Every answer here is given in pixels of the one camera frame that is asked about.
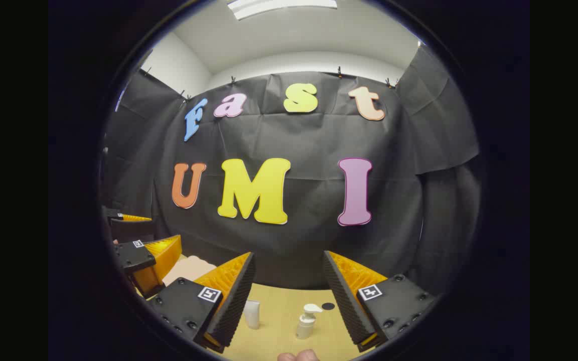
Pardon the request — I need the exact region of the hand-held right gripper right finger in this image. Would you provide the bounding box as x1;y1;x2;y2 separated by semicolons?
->
323;250;438;353

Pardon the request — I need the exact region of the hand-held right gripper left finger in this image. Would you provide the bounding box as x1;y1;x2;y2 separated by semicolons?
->
147;252;257;353

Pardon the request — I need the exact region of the white squeeze tube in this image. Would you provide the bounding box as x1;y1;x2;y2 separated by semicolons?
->
244;300;261;330

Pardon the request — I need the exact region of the white pump bottle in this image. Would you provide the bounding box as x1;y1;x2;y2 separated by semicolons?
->
296;303;323;340

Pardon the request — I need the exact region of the black backdrop cloth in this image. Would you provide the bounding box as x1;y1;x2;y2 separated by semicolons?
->
101;44;481;296

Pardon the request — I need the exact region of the ceiling light panel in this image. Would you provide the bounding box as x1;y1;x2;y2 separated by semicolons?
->
226;0;338;21

